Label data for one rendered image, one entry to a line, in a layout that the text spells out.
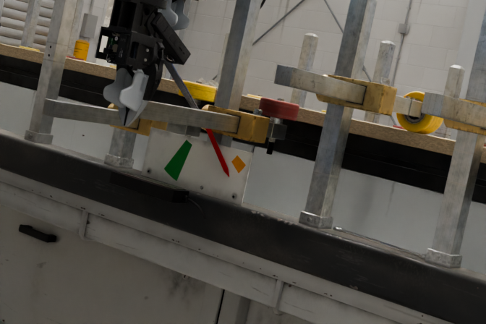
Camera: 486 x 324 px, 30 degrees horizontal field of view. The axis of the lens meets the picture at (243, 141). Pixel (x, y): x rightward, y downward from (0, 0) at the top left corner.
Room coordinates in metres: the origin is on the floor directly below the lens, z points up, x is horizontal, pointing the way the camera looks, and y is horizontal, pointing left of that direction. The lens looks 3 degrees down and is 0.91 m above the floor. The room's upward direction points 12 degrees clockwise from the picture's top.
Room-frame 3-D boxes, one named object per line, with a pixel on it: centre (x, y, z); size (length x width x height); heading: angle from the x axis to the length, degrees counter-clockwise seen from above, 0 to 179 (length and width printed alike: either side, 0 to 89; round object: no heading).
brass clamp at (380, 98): (1.61, -0.18, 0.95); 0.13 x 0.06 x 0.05; 54
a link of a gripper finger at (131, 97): (1.47, 0.19, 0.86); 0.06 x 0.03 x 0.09; 144
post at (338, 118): (1.62, -0.16, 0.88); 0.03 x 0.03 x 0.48; 54
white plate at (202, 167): (1.76, 0.08, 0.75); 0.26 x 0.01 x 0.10; 54
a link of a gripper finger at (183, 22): (1.78, 0.17, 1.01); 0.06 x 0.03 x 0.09; 54
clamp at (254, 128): (1.75, 0.03, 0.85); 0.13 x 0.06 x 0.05; 54
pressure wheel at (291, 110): (1.84, -0.06, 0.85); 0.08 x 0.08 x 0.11
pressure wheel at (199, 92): (2.02, 0.12, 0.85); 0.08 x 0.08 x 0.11
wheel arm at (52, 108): (1.86, 0.24, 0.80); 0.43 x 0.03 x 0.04; 144
